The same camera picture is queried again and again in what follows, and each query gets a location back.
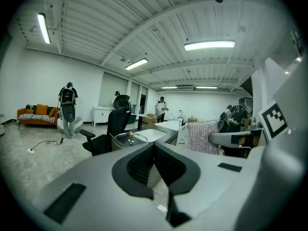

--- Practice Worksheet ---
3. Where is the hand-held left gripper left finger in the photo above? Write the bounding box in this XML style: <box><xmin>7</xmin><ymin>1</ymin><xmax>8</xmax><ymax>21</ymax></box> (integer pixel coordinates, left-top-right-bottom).
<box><xmin>31</xmin><ymin>142</ymin><xmax>173</xmax><ymax>231</ymax></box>

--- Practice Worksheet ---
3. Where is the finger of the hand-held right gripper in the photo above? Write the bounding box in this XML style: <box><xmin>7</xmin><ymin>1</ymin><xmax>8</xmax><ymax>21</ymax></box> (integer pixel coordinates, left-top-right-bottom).
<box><xmin>208</xmin><ymin>128</ymin><xmax>263</xmax><ymax>146</ymax></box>

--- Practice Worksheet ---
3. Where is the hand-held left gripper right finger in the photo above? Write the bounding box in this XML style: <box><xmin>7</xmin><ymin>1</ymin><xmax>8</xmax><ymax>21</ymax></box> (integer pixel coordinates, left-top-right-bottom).
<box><xmin>154</xmin><ymin>142</ymin><xmax>258</xmax><ymax>231</ymax></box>

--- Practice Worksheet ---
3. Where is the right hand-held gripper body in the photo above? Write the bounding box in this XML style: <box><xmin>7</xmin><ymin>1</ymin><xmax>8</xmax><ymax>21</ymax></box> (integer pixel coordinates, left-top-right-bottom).
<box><xmin>257</xmin><ymin>61</ymin><xmax>308</xmax><ymax>142</ymax></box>

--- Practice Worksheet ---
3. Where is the grey cleaning cloth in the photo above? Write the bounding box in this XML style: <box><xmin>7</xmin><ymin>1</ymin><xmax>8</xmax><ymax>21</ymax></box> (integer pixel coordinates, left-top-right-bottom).
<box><xmin>187</xmin><ymin>120</ymin><xmax>220</xmax><ymax>155</ymax></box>

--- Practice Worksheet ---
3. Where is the clear glass plate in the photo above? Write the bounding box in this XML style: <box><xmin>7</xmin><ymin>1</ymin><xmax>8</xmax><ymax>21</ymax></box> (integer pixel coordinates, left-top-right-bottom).
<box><xmin>109</xmin><ymin>131</ymin><xmax>149</xmax><ymax>151</ymax></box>

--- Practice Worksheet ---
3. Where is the white box cabinet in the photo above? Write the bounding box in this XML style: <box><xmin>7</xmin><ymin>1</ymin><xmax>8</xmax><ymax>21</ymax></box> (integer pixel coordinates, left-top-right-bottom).
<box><xmin>154</xmin><ymin>119</ymin><xmax>189</xmax><ymax>146</ymax></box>

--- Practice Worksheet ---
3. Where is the black office chair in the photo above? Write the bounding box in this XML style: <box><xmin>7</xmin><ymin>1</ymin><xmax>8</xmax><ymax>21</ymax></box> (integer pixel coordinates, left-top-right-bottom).
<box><xmin>79</xmin><ymin>94</ymin><xmax>132</xmax><ymax>156</ymax></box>

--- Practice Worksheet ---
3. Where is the white sink basin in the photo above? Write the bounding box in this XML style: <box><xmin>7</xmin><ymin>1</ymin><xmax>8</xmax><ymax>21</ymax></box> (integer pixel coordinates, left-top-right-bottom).
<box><xmin>136</xmin><ymin>128</ymin><xmax>167</xmax><ymax>143</ymax></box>

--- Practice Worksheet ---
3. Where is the large cardboard box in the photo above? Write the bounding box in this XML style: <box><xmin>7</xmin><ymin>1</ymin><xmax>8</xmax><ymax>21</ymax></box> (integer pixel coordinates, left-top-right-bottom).
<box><xmin>141</xmin><ymin>113</ymin><xmax>158</xmax><ymax>127</ymax></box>

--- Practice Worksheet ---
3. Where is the black sink faucet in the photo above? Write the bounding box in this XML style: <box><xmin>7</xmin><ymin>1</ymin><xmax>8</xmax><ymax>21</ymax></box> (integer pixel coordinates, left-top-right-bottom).
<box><xmin>137</xmin><ymin>115</ymin><xmax>148</xmax><ymax>131</ymax></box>

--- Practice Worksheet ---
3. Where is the striped sofa throw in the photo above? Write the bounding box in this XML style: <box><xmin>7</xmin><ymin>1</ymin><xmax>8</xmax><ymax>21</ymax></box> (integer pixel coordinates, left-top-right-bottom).
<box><xmin>18</xmin><ymin>114</ymin><xmax>55</xmax><ymax>123</ymax></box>

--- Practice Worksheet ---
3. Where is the wide grey roller blind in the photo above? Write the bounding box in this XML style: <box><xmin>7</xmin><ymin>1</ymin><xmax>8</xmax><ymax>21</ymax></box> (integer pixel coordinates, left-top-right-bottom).
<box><xmin>98</xmin><ymin>71</ymin><xmax>128</xmax><ymax>107</ymax></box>

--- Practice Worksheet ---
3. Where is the narrow grey roller blind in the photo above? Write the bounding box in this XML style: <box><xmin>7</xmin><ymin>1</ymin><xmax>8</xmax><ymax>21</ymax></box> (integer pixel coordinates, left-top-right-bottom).
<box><xmin>129</xmin><ymin>82</ymin><xmax>141</xmax><ymax>103</ymax></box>

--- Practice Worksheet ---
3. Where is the orange sofa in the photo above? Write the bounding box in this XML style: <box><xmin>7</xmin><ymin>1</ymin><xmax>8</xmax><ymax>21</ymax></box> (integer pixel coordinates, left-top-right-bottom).
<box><xmin>16</xmin><ymin>104</ymin><xmax>60</xmax><ymax>127</ymax></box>

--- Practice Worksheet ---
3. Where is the black power cable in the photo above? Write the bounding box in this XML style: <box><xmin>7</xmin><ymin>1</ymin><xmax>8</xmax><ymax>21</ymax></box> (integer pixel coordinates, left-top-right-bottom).
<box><xmin>31</xmin><ymin>137</ymin><xmax>64</xmax><ymax>151</ymax></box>

